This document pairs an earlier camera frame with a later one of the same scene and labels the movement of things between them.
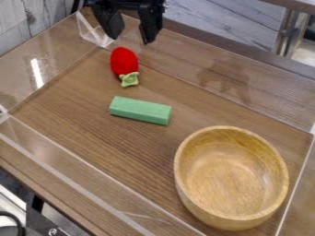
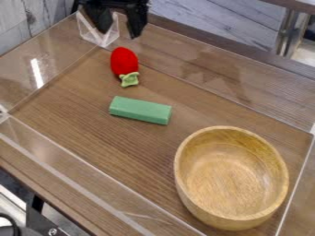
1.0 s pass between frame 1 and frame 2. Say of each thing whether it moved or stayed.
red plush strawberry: stayed
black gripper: moved
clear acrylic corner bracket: stayed
